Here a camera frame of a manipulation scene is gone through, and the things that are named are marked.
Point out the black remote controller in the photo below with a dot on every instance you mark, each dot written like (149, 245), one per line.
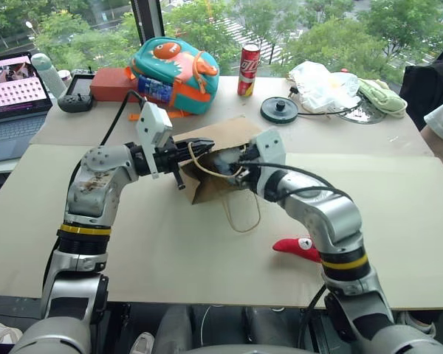
(77, 96)

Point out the black window frame post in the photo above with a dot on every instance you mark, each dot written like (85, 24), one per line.
(147, 18)

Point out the white plastic bag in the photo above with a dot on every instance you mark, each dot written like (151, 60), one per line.
(321, 86)

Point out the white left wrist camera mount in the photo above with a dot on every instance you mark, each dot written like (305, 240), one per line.
(153, 123)

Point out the teal dinosaur kids backpack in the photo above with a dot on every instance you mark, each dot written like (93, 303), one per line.
(177, 73)

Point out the white and green bottle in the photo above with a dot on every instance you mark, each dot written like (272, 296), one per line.
(49, 75)

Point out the light green cloth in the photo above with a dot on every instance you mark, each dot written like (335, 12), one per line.
(382, 97)

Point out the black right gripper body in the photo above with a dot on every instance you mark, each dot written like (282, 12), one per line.
(250, 177)

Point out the beige table mat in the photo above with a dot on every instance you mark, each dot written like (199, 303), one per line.
(170, 250)

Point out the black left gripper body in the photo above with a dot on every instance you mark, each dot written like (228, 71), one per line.
(168, 156)

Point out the round glass lid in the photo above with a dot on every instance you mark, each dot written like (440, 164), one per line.
(362, 115)

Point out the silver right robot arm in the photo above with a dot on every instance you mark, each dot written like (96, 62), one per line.
(328, 217)

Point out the black bag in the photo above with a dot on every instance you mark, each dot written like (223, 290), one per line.
(428, 88)

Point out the brown paper bag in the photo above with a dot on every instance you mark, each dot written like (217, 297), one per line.
(210, 188)

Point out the small pink cup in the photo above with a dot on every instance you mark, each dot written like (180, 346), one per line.
(64, 78)

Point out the grey laptop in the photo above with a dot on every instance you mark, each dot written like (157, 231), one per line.
(11, 110)

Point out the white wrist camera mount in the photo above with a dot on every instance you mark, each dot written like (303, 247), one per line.
(271, 147)
(153, 123)

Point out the orange-red box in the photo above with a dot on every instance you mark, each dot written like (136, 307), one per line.
(109, 85)

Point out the red plush toy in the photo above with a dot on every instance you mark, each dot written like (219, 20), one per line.
(295, 248)

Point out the red soda can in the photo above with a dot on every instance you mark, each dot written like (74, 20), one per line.
(248, 72)

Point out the white sneaker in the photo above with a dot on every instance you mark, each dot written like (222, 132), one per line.
(417, 324)
(143, 344)
(0, 332)

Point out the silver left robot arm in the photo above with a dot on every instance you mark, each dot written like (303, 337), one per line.
(96, 184)

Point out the white plush toy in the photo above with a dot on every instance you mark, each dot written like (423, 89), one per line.
(225, 158)

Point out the black round lid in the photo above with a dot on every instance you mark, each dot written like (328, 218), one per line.
(278, 110)

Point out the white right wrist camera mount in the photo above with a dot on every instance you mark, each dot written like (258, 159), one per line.
(271, 147)

